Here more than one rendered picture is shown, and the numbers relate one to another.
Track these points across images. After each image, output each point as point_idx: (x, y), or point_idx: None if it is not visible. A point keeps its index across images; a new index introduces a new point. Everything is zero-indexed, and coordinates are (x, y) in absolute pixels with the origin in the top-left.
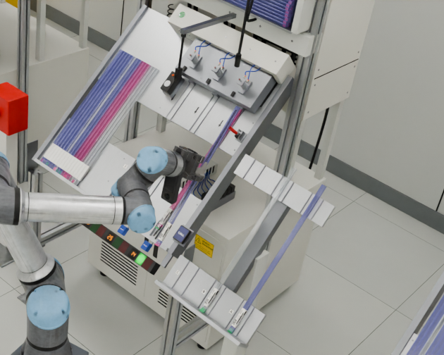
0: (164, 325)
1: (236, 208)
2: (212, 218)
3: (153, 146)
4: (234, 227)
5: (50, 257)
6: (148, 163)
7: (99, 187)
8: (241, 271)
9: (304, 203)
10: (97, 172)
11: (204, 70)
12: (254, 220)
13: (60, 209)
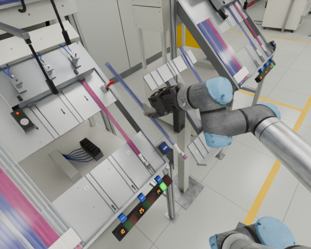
0: (170, 191)
1: (98, 142)
2: (108, 153)
3: (218, 78)
4: (117, 142)
5: (233, 237)
6: (229, 90)
7: (95, 217)
8: (195, 117)
9: (185, 61)
10: (79, 218)
11: (35, 83)
12: (111, 134)
13: None
